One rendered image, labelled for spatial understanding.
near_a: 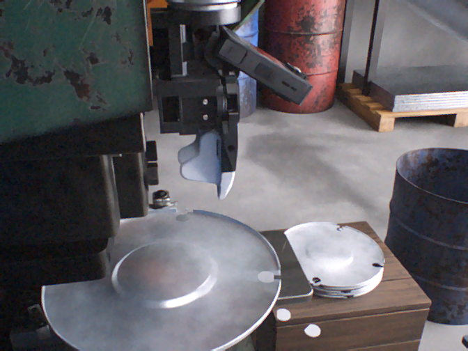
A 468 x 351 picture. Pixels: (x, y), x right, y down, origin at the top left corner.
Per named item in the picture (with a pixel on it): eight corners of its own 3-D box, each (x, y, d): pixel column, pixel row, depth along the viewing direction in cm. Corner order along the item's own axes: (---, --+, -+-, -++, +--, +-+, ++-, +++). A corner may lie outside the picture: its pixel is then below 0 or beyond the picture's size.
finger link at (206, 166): (180, 200, 53) (176, 127, 49) (230, 196, 54) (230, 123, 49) (182, 214, 50) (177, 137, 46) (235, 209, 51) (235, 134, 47)
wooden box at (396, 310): (352, 301, 164) (365, 220, 147) (407, 395, 130) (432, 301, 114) (243, 315, 158) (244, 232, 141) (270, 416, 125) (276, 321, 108)
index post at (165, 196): (172, 235, 78) (168, 186, 73) (173, 245, 75) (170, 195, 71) (156, 237, 77) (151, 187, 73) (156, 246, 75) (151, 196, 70)
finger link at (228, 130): (215, 160, 51) (213, 85, 47) (230, 159, 52) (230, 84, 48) (221, 179, 47) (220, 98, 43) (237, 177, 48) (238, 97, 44)
